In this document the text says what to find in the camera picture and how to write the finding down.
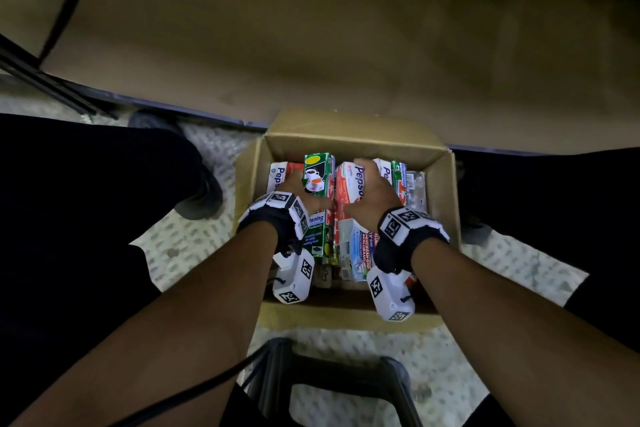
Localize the black marker wrist band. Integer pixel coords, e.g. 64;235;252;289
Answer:
237;190;311;257
372;206;451;275

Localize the person's right hand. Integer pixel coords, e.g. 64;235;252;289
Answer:
343;158;404;233

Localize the black shoe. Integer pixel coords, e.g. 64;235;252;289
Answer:
454;161;494;247
128;108;225;221

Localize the green red small box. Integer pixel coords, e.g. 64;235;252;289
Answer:
391;160;409;205

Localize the person's black trouser leg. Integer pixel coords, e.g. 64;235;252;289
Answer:
452;147;640;427
0;113;213;427

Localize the clear plastic packet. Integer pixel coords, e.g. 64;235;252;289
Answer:
405;170;429;213

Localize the person's left forearm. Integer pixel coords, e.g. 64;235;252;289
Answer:
10;221;279;427

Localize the black cable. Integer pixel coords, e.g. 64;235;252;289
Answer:
111;342;275;427

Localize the person's right forearm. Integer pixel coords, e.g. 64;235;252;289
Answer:
411;239;640;427

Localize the brown cardboard box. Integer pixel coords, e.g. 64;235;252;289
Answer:
232;108;462;334

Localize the person's left hand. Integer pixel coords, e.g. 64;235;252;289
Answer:
277;172;335;216

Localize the green tea box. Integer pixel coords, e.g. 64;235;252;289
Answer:
301;152;337;258

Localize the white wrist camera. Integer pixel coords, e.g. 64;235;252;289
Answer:
366;266;416;323
271;248;316;305

